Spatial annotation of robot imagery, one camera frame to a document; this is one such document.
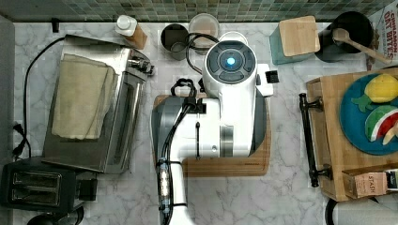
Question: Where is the black drawer handle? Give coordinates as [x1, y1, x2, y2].
[298, 93, 333, 188]

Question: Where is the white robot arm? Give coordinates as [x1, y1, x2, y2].
[150, 40, 267, 225]

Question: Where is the wooden drawer cabinet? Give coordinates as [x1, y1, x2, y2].
[306, 71, 398, 202]

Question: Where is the bamboo cutting board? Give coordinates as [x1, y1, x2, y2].
[151, 96, 270, 177]

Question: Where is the dark metal cup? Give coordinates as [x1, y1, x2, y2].
[161, 23, 189, 61]

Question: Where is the clear cereal container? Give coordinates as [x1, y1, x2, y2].
[189, 13, 220, 55]

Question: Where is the stainless toaster oven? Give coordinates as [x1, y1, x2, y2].
[43, 35, 154, 173]

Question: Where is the orange bottle white cap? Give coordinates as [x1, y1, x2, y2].
[115, 15, 147, 50]

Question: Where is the beige folded towel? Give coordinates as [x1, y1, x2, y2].
[52, 53, 118, 140]

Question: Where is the teal box with bamboo lid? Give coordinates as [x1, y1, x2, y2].
[269, 16, 320, 65]

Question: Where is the blue plate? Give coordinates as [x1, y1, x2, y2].
[339, 73, 398, 156]

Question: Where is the wooden spoon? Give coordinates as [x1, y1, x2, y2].
[332, 28, 392, 65]

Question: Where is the stash tea box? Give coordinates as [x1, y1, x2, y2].
[343, 170, 397, 199]

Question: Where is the black two-slot toaster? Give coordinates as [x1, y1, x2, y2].
[1, 157, 98, 214]

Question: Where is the black utensil pot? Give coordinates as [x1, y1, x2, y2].
[315, 11, 374, 63]

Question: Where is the watermelon slice toy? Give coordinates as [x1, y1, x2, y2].
[365, 105, 398, 142]

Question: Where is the yellow lemon toy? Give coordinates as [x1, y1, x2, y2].
[364, 73, 398, 103]

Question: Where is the paper towel roll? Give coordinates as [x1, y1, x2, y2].
[325, 195, 398, 225]

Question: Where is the cinnamon oat bites box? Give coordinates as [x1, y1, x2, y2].
[366, 0, 398, 70]

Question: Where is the black power cable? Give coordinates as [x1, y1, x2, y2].
[11, 36, 66, 162]

